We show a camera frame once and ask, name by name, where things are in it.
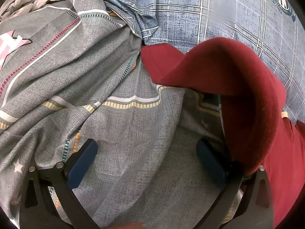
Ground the crumpled light grey cloth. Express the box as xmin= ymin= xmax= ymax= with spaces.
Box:
xmin=0 ymin=0 xmax=72 ymax=21

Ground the grey striped star quilt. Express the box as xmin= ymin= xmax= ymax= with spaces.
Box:
xmin=0 ymin=0 xmax=241 ymax=229

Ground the red knit sweater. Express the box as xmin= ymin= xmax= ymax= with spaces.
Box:
xmin=141 ymin=36 xmax=305 ymax=229

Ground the blue plaid pillow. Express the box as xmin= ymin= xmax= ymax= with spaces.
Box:
xmin=87 ymin=0 xmax=305 ymax=124

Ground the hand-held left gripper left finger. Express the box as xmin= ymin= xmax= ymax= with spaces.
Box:
xmin=20 ymin=138 xmax=102 ymax=229

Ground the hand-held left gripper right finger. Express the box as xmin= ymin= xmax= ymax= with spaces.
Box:
xmin=196 ymin=138 xmax=274 ymax=229

